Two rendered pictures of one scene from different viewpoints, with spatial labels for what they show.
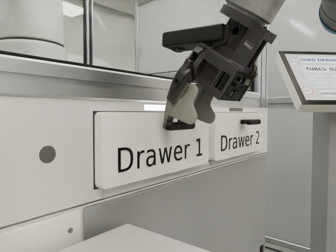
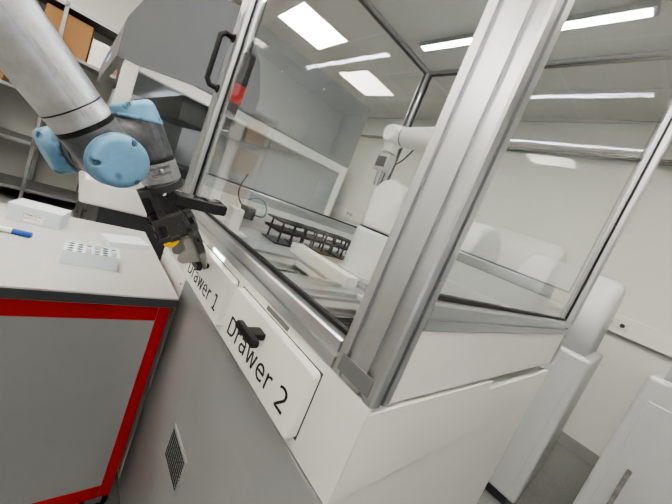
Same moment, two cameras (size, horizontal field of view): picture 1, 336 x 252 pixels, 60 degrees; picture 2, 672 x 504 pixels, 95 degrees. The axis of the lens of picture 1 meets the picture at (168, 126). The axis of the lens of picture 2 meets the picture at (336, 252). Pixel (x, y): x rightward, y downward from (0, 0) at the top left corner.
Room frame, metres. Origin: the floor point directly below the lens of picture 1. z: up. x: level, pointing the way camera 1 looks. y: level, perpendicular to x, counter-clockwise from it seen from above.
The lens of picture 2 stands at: (0.90, -0.68, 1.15)
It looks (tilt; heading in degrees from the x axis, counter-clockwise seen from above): 8 degrees down; 98
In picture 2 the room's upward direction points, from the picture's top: 22 degrees clockwise
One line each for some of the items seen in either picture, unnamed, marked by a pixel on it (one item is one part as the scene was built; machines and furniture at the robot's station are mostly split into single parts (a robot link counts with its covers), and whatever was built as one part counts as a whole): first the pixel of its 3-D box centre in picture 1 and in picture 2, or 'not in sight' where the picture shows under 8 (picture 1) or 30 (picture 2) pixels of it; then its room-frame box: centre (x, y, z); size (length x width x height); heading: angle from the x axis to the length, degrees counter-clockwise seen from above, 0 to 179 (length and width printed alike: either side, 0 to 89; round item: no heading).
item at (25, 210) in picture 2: not in sight; (40, 214); (-0.14, 0.11, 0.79); 0.13 x 0.09 x 0.05; 38
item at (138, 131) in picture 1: (163, 142); (207, 277); (0.52, 0.01, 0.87); 0.29 x 0.02 x 0.11; 141
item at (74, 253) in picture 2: not in sight; (91, 255); (0.16, 0.03, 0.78); 0.12 x 0.08 x 0.04; 48
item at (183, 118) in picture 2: not in sight; (194, 153); (-0.60, 1.34, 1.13); 1.78 x 1.14 x 0.45; 141
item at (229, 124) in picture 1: (239, 133); (260, 349); (0.77, -0.19, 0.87); 0.29 x 0.02 x 0.11; 141
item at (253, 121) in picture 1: (249, 121); (253, 333); (0.75, -0.21, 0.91); 0.07 x 0.04 x 0.01; 141
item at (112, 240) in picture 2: not in sight; (125, 241); (0.06, 0.24, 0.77); 0.13 x 0.09 x 0.02; 68
